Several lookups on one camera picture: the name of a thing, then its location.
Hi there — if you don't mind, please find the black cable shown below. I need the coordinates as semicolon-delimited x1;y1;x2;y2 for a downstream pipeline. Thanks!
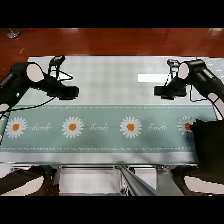
188;82;208;103
0;96;57;118

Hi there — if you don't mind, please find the silver frame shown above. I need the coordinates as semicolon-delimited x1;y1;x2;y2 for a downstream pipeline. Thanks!
0;161;201;197

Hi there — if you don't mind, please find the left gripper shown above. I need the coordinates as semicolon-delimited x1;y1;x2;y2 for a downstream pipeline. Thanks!
46;80;81;101

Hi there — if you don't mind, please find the black garment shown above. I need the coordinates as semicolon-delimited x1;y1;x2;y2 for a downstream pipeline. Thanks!
189;118;224;186

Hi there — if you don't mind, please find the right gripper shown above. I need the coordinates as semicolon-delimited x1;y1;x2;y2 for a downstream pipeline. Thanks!
153;77;188;101

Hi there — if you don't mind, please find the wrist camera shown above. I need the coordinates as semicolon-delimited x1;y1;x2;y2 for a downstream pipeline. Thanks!
47;54;67;80
166;58;181;78

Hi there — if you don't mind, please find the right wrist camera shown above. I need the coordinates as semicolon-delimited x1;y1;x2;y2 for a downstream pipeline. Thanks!
166;58;181;78

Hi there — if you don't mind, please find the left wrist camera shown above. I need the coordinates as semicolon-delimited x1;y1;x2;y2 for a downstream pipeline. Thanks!
47;54;67;80

